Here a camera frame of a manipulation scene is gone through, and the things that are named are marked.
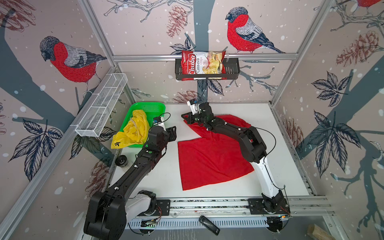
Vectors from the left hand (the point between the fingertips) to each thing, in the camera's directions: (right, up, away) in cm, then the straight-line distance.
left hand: (173, 127), depth 81 cm
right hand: (+2, +4, +12) cm, 13 cm away
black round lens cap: (-27, -18, -3) cm, 32 cm away
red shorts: (+26, -19, +10) cm, 34 cm away
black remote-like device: (+19, -43, -16) cm, 49 cm away
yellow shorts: (-26, -4, +13) cm, 30 cm away
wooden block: (+65, -45, -18) cm, 81 cm away
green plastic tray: (-19, +11, +26) cm, 34 cm away
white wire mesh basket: (-37, +4, -10) cm, 39 cm away
